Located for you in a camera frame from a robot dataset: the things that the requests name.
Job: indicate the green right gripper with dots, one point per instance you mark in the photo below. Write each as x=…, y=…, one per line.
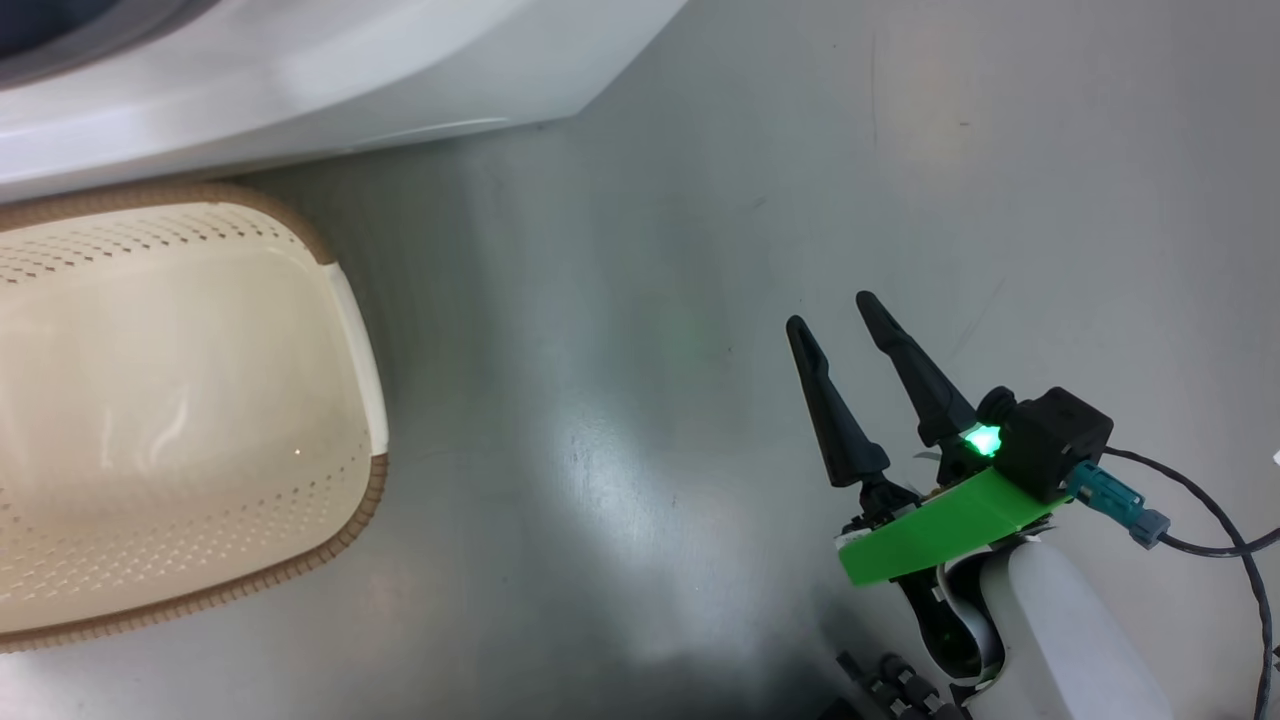
x=940, y=530

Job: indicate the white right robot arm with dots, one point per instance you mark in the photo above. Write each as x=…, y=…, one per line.
x=1060, y=630

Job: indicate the white front-load washing machine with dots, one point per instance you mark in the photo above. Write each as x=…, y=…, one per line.
x=300, y=80

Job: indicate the cream perforated laundry basket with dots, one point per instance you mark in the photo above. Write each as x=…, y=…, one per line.
x=180, y=400

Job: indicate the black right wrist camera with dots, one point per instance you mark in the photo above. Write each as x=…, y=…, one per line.
x=1060, y=440

